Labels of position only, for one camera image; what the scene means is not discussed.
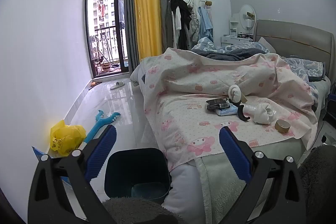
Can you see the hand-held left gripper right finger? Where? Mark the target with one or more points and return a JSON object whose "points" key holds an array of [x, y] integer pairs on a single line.
{"points": [[233, 153]]}

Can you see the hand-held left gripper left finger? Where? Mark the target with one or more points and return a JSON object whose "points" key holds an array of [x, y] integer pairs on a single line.
{"points": [[105, 150]]}

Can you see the dark blue trash bin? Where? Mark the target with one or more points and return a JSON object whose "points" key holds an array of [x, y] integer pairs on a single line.
{"points": [[136, 169]]}

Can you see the white tissue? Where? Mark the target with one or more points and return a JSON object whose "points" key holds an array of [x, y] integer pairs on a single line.
{"points": [[263, 113]]}

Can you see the black tissue pack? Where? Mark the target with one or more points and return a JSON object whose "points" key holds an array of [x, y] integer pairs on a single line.
{"points": [[218, 102]]}

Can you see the blue and white long brush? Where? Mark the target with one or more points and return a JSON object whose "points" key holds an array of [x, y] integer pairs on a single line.
{"points": [[98, 124]]}

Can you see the yellow plastic bag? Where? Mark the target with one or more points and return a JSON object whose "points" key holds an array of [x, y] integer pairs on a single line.
{"points": [[67, 138]]}

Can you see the black curved hook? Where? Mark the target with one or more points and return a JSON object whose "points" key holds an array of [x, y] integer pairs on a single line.
{"points": [[241, 113]]}

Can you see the pale green fleece blanket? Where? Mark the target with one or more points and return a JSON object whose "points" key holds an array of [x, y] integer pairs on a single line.
{"points": [[223, 192]]}

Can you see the blue tissue pack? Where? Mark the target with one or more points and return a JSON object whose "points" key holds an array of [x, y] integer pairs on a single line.
{"points": [[226, 110]]}

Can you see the brown tape roll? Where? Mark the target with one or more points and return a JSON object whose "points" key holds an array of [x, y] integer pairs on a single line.
{"points": [[282, 126]]}

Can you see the blue cardboard carton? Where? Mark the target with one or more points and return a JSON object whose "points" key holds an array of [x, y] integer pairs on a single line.
{"points": [[39, 153]]}

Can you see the pale slipper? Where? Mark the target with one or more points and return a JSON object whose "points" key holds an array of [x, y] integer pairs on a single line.
{"points": [[117, 85]]}

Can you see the small orange object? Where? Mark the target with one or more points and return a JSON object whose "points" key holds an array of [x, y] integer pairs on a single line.
{"points": [[92, 84]]}

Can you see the pink printed white blanket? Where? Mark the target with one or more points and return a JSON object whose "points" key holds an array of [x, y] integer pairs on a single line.
{"points": [[210, 77]]}

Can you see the blue patterned duvet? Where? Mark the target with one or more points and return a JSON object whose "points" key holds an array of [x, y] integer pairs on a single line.
{"points": [[236, 49]]}

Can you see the white vanity shelf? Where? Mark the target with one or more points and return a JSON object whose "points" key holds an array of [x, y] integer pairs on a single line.
{"points": [[233, 32]]}

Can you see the black framed balcony door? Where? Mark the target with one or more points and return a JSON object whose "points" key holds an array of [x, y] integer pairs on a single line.
{"points": [[107, 22]]}

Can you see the grey upholstered bed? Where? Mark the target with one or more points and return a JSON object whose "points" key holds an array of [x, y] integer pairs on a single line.
{"points": [[291, 35]]}

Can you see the grey curtain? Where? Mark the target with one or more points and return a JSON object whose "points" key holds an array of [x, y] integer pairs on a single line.
{"points": [[130, 19]]}

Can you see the white standing fan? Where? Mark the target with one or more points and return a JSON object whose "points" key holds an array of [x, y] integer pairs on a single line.
{"points": [[247, 18]]}

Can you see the clothes rack with clothes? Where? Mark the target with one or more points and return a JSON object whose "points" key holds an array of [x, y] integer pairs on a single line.
{"points": [[187, 19]]}

